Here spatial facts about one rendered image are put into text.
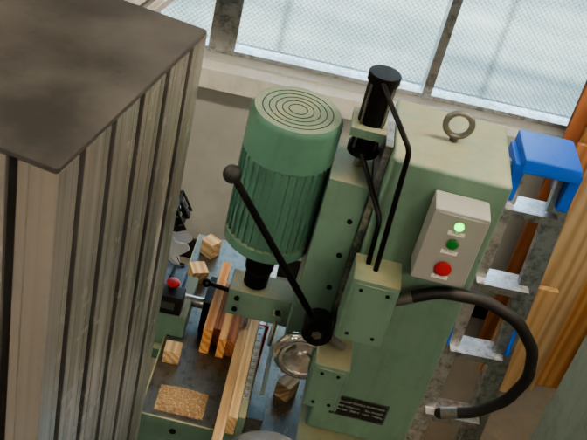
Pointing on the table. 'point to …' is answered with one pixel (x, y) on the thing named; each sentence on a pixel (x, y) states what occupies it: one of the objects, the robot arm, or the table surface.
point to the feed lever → (311, 333)
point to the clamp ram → (203, 304)
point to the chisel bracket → (259, 299)
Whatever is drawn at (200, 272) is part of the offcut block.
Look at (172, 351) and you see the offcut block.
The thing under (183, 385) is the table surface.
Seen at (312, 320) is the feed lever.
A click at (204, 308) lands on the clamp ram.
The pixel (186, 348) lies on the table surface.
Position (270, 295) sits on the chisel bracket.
